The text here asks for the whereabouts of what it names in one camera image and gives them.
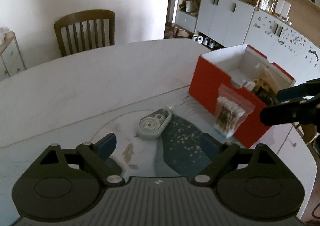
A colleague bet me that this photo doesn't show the grey correction tape dispenser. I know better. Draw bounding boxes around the grey correction tape dispenser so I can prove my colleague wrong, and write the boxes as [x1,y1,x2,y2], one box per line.
[136,108,172,141]

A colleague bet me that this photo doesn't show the white side cabinet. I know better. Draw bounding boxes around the white side cabinet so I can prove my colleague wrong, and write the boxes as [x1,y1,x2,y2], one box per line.
[0,31,26,81]

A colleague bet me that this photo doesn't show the white shoes on floor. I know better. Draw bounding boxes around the white shoes on floor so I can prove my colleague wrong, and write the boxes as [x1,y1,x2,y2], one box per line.
[192,34,215,49]

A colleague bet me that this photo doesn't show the red cardboard box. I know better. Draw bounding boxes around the red cardboard box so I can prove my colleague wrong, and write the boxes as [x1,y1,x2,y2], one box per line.
[189,44,296,148]

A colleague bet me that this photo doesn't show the bag of cotton swabs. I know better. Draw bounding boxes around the bag of cotton swabs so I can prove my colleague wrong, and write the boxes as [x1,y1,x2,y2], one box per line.
[214,84,255,138]

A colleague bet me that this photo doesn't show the dark wooden chair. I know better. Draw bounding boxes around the dark wooden chair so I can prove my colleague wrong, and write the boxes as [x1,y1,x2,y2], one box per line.
[54,9,116,57]

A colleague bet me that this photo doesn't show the black snack packet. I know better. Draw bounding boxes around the black snack packet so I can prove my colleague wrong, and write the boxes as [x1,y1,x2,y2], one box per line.
[253,82,278,107]

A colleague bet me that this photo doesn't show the blue round placemat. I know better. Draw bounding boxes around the blue round placemat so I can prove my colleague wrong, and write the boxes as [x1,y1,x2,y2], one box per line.
[92,110,226,179]

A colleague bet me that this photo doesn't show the near wooden chair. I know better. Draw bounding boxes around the near wooden chair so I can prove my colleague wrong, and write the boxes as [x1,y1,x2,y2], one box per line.
[295,122,319,144]

